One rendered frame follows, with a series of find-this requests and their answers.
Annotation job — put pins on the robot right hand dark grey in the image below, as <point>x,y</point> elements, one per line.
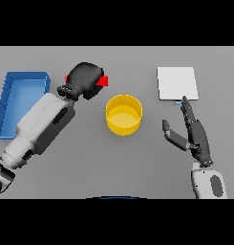
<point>195,132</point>

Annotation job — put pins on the robot left hand dark grey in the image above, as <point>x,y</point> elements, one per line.
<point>84,78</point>

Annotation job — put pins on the robot left arm light grey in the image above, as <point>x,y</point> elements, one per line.
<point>42,124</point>

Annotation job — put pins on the robot right arm light grey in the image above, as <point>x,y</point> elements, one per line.
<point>208,185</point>

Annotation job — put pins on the pale square measuring scale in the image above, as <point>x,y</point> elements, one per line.
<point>177,83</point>

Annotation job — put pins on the yellow bowl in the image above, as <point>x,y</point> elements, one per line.
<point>123,115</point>

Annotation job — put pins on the blue tray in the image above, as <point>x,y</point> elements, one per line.
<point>21,99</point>

